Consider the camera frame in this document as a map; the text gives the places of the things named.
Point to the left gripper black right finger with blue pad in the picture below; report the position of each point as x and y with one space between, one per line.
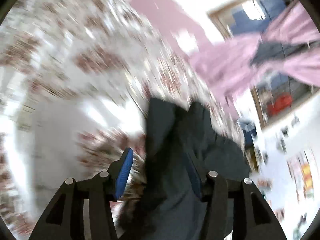
230 200

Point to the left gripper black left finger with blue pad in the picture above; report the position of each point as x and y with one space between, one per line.
63 218

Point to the black garment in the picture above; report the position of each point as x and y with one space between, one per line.
168 207

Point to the wooden shelf unit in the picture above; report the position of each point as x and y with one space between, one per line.
254 159

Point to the navy blue backpack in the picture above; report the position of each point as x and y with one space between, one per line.
249 130

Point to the red hanging garment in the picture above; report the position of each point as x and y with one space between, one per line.
282 102

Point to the pink curtain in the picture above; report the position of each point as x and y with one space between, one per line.
290 45

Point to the floral satin bedspread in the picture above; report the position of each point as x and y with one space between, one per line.
76 78

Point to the wooden framed window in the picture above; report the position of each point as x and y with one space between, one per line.
248 16

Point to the colourful wall poster upper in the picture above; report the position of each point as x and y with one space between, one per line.
302 169

